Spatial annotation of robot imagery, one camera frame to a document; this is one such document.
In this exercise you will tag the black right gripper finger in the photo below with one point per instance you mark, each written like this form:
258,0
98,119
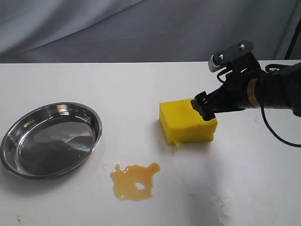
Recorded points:
200,103

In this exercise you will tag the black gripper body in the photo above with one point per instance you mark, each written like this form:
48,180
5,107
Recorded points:
242,85

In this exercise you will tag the yellow sponge block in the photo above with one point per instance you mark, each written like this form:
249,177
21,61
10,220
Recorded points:
182,124

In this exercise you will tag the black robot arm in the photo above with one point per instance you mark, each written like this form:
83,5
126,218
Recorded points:
282,87

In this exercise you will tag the orange liquid spill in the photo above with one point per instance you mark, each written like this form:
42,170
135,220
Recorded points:
134,183

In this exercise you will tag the black stand pole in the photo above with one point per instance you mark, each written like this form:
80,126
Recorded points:
293,41

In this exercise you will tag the stainless steel round pan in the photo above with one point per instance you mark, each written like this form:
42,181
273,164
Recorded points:
51,141

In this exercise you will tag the white backdrop cloth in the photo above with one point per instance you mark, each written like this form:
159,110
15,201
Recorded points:
110,31

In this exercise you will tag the wrist camera with black bracket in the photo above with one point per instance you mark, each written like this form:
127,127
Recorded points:
232,54

